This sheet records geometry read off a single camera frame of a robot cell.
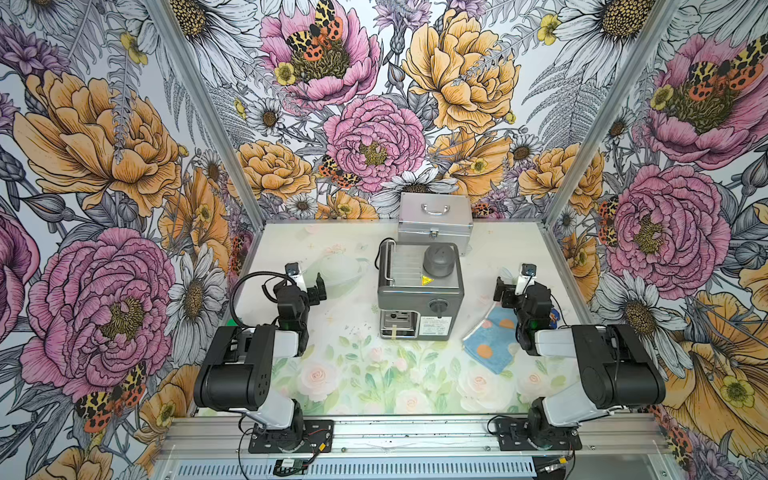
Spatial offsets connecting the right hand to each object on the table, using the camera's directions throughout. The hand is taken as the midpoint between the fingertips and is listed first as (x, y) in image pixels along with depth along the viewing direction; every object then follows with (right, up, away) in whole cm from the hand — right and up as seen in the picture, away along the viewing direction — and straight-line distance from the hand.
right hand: (512, 284), depth 95 cm
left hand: (-64, 0, -1) cm, 64 cm away
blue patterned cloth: (-9, -16, -7) cm, 20 cm away
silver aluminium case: (-23, +21, +8) cm, 32 cm away
